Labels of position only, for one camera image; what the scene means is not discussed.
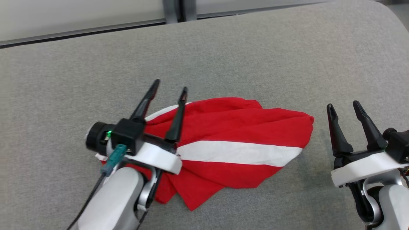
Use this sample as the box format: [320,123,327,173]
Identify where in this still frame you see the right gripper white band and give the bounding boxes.
[326,100,404,188]

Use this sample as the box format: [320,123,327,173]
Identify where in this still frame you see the dark partition base rail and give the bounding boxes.
[0,0,336,49]

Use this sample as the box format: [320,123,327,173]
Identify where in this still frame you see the left camera cable teal plug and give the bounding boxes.
[66,144,127,230]

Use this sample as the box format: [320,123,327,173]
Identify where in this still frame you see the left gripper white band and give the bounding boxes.
[126,79,189,175]

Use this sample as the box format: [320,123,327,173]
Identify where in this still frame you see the grey partition post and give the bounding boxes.
[162,0,198,24]

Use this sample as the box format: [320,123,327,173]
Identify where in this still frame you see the red garment with white stripes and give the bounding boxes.
[96,97,315,212]

